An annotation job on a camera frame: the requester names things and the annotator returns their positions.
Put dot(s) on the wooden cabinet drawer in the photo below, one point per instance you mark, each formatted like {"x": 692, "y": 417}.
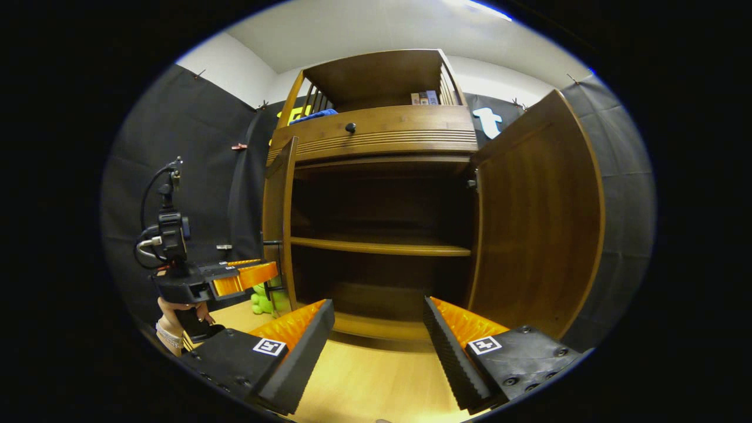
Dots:
{"x": 399, "y": 126}

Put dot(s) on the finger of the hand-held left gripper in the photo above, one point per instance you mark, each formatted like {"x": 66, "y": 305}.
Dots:
{"x": 247, "y": 279}
{"x": 244, "y": 262}

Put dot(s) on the large ceiling light panel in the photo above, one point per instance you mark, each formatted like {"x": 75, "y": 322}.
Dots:
{"x": 487, "y": 9}

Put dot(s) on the grey blue book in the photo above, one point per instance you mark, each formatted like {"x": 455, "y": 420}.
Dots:
{"x": 432, "y": 97}

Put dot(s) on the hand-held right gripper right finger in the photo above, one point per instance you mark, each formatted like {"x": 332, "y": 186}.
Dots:
{"x": 452, "y": 352}

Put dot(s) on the wooden inner cabinet shelf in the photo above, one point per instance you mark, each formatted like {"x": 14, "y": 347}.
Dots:
{"x": 382, "y": 247}

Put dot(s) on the black backdrop cloth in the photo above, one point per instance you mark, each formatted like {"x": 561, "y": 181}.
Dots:
{"x": 176, "y": 129}

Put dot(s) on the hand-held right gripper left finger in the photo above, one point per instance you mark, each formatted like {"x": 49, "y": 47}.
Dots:
{"x": 299, "y": 358}

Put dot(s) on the wooden cabinet door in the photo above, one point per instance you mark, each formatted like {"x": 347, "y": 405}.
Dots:
{"x": 540, "y": 223}
{"x": 273, "y": 211}

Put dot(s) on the wooden double-door shoe cabinet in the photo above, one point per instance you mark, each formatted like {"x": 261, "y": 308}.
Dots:
{"x": 382, "y": 76}

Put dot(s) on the blue cloth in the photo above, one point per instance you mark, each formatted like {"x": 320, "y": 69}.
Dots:
{"x": 314, "y": 116}

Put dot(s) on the green plush toy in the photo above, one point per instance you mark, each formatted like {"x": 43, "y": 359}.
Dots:
{"x": 264, "y": 302}

